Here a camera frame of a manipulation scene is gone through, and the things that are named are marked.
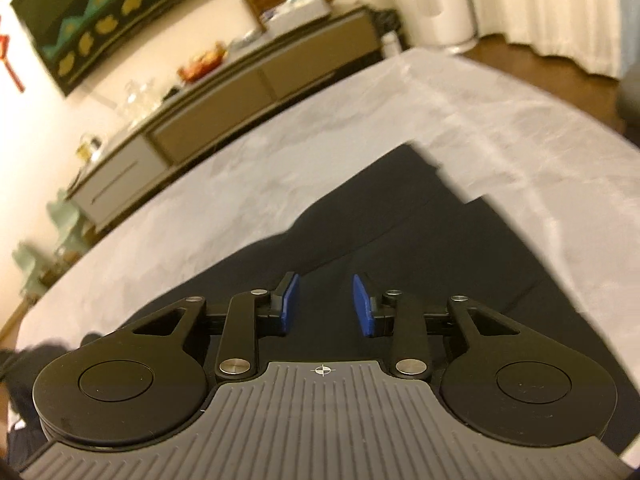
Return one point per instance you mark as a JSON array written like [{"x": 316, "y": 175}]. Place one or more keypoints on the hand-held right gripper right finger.
[{"x": 362, "y": 305}]

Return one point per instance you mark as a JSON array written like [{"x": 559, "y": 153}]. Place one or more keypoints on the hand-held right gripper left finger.
[{"x": 289, "y": 305}]

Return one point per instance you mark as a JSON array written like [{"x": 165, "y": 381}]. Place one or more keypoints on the black pants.
[{"x": 400, "y": 220}]

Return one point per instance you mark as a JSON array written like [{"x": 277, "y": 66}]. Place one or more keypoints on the long grey sideboard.
[{"x": 210, "y": 125}]

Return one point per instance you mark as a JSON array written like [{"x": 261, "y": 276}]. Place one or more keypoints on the green child chair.
[
  {"x": 70, "y": 222},
  {"x": 32, "y": 267}
]

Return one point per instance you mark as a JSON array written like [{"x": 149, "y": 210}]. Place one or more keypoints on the clear glass cup set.
[{"x": 140, "y": 100}]

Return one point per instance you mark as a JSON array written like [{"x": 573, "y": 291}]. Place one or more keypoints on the yellow-green cup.
[{"x": 89, "y": 147}]

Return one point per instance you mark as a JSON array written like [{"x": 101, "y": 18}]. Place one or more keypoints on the red fruit bowl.
[{"x": 202, "y": 62}]

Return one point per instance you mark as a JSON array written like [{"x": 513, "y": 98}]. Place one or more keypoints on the white bottle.
[{"x": 391, "y": 45}]

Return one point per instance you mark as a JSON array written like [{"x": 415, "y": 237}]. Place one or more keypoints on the grey plate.
[{"x": 245, "y": 39}]

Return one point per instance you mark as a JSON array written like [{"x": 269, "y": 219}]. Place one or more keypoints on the dark bag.
[{"x": 387, "y": 22}]

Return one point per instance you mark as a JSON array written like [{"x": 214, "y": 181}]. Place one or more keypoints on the white storage box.
[{"x": 305, "y": 10}]

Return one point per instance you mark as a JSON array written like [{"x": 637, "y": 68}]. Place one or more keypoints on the white standing air conditioner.
[{"x": 440, "y": 5}]

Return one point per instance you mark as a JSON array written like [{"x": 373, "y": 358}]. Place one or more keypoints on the cream curtain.
[{"x": 550, "y": 5}]

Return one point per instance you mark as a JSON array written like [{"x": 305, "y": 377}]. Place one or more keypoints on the red hanging ornament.
[{"x": 10, "y": 60}]

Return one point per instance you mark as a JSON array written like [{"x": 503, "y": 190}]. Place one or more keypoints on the dark framed wall painting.
[{"x": 100, "y": 15}]

